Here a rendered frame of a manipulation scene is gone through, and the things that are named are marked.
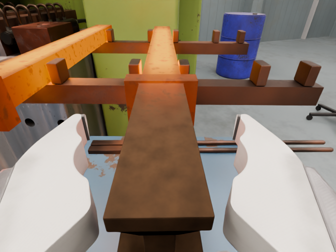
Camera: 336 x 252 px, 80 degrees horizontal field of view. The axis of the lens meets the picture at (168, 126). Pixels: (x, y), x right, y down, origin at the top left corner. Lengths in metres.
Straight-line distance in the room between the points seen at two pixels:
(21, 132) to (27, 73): 0.47
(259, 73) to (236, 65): 3.00
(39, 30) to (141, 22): 0.25
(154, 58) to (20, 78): 0.11
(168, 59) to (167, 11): 0.43
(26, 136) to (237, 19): 2.84
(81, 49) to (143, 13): 0.35
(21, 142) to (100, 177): 0.30
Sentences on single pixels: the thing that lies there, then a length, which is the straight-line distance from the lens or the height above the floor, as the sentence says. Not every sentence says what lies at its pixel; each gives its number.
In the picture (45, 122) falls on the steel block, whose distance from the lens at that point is 0.60.
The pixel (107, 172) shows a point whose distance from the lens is 0.47.
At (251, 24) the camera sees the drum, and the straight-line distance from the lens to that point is 3.13.
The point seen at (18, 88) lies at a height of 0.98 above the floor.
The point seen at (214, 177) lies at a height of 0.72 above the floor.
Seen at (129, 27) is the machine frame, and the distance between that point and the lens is 0.64.
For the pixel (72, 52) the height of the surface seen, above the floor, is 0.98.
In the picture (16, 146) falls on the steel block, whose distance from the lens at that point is 0.71.
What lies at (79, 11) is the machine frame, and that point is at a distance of 1.05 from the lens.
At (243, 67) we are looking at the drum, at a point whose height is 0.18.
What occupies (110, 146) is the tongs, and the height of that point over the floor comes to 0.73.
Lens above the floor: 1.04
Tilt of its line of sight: 33 degrees down
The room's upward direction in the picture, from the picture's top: 1 degrees clockwise
